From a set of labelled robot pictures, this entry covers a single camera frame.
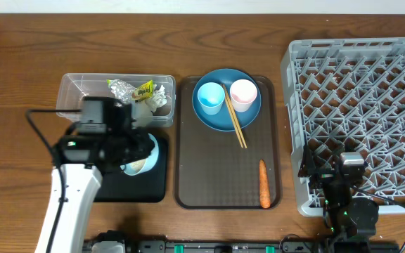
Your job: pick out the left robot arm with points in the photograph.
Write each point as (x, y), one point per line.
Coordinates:
(73, 191)

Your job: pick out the light blue bowl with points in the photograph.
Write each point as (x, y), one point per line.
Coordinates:
(144, 165)

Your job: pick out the wooden chopstick left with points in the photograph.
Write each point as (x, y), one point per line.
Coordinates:
(233, 121)

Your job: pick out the brown serving tray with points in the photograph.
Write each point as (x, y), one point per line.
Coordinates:
(212, 170)

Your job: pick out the yellow foil snack wrapper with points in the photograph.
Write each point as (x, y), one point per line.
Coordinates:
(127, 93)

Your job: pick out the black plastic tray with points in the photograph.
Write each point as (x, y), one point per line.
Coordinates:
(146, 187)

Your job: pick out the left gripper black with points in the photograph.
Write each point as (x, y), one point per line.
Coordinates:
(146, 146)

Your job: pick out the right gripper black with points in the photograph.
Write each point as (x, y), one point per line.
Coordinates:
(308, 169)

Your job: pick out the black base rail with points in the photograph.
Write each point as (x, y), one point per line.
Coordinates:
(117, 241)

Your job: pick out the white paper napkin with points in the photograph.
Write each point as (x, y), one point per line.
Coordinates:
(157, 100)

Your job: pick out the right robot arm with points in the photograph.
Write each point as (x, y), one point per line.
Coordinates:
(348, 216)

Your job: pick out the light blue cup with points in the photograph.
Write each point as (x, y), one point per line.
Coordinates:
(211, 97)

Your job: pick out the orange carrot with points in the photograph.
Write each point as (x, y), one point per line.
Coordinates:
(264, 193)

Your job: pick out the wooden chopstick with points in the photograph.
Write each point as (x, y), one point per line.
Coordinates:
(237, 119)
(233, 121)

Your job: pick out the pink cup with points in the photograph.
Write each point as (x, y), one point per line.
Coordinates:
(243, 93)

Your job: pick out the grey dishwasher rack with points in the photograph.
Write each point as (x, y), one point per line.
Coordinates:
(348, 93)

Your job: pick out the wooden chopstick right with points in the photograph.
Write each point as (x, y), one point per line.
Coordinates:
(237, 119)

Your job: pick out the clear plastic bin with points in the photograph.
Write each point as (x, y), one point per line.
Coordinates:
(75, 86)

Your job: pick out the dark blue plate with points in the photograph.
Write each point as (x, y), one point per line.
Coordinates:
(222, 121)

